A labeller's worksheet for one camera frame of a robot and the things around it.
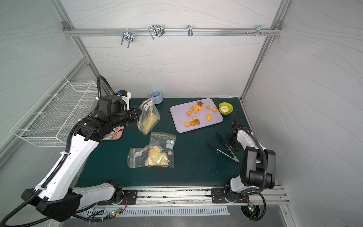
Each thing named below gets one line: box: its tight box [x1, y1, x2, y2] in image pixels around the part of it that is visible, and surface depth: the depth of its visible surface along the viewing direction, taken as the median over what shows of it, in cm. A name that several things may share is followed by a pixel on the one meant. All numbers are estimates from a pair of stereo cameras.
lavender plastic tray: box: [170, 97, 224, 134], surface depth 113 cm
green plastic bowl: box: [218, 102, 234, 115], surface depth 113 cm
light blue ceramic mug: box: [149, 89, 164, 105], surface depth 117 cm
